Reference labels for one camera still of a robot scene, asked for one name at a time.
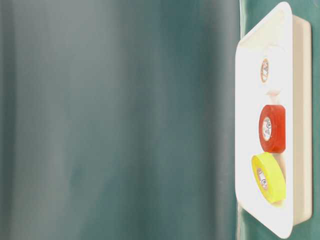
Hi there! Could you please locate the yellow tape roll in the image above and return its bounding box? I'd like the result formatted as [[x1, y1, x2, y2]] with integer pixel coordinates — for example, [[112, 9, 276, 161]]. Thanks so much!
[[251, 152, 286, 204]]

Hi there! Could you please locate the white tape roll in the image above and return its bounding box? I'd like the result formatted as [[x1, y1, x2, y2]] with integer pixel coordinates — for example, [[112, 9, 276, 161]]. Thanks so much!
[[259, 45, 286, 95]]

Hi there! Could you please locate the red tape roll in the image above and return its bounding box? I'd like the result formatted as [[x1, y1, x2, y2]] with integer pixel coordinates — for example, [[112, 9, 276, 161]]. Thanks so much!
[[258, 104, 286, 154]]

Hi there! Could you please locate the white plastic tray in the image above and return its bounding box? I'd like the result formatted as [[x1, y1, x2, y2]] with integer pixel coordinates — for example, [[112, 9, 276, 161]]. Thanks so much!
[[235, 1, 313, 239]]

